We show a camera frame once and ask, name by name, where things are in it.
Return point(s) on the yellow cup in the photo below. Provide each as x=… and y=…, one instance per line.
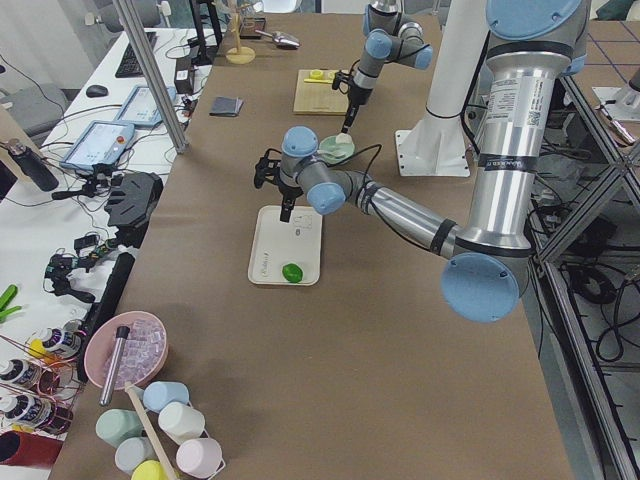
x=149, y=470

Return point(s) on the far teach pendant tablet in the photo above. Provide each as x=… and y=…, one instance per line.
x=139, y=109

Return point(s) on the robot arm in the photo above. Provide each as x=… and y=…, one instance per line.
x=528, y=46
x=391, y=36

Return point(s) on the pink cup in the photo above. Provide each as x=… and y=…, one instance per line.
x=200, y=457

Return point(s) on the bamboo cutting board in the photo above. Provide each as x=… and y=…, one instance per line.
x=317, y=99

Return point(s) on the white cup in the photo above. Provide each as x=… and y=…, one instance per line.
x=181, y=422

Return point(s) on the blue cup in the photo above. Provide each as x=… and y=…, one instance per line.
x=158, y=394

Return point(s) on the aluminium frame post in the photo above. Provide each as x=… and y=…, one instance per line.
x=132, y=24

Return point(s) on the yellow plastic knife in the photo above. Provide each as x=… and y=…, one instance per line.
x=318, y=80

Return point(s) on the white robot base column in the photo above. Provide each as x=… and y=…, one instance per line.
x=436, y=145

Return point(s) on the near teach pendant tablet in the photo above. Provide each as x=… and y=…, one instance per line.
x=101, y=143

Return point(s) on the black computer mouse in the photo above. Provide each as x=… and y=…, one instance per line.
x=96, y=91

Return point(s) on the pink bowl with ice cubes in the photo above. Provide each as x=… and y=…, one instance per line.
x=145, y=350

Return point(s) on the grey folded cloth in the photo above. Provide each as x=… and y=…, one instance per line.
x=226, y=106

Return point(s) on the teach pendant tablet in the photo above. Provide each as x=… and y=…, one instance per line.
x=139, y=109
x=101, y=143

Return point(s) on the wooden mug tree stand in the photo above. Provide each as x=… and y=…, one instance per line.
x=241, y=16

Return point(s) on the beige rabbit tray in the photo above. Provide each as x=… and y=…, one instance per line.
x=277, y=244

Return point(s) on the white steamed bun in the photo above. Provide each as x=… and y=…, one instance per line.
x=343, y=138

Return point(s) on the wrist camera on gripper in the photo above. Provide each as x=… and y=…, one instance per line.
x=267, y=168
x=341, y=78

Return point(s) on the black water bottle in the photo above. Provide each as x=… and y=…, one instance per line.
x=32, y=165

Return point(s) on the metal scoop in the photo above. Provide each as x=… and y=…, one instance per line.
x=281, y=39

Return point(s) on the black plastic device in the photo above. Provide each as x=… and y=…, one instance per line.
x=132, y=200

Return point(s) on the grey cup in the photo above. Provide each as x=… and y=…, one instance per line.
x=132, y=452

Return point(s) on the mint green bowl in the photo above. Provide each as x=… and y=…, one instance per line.
x=329, y=143

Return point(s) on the green lime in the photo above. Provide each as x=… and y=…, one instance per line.
x=292, y=273

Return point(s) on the green cup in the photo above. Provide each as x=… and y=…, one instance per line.
x=114, y=426

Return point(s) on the black keyboard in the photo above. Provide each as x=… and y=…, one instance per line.
x=129, y=66

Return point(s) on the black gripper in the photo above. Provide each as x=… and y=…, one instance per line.
x=288, y=192
x=356, y=95

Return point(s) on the metal tube in bowl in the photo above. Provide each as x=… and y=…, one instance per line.
x=106, y=395

